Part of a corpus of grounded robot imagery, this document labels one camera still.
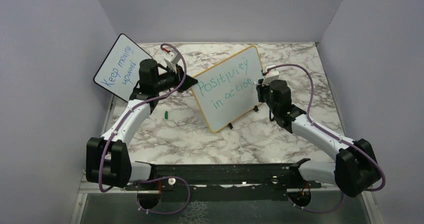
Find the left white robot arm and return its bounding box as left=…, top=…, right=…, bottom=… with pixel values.
left=86, top=59, right=197, bottom=192

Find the yellow-framed whiteboard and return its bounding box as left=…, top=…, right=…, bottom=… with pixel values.
left=191, top=46, right=263, bottom=133

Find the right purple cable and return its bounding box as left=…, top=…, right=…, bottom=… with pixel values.
left=264, top=64, right=387, bottom=214

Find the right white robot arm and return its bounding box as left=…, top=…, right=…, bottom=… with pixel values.
left=256, top=79, right=383, bottom=197

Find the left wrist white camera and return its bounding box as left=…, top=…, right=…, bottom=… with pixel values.
left=163, top=51, right=181, bottom=73

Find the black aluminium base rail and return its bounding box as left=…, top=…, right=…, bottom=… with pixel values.
left=78, top=162, right=370, bottom=203

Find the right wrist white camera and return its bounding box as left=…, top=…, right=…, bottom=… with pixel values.
left=261, top=64, right=280, bottom=86

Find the purple cable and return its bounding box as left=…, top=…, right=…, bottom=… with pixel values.
left=264, top=64, right=387, bottom=214
left=99, top=43, right=192, bottom=215

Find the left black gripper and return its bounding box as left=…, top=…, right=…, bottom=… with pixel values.
left=154, top=63, right=198, bottom=93

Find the wrist white camera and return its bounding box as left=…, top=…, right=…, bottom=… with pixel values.
left=261, top=64, right=280, bottom=86
left=163, top=51, right=181, bottom=73

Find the black-framed whiteboard with writing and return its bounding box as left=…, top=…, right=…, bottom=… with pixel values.
left=93, top=34, right=152, bottom=102

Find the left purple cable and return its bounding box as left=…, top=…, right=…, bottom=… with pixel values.
left=99, top=43, right=192, bottom=215

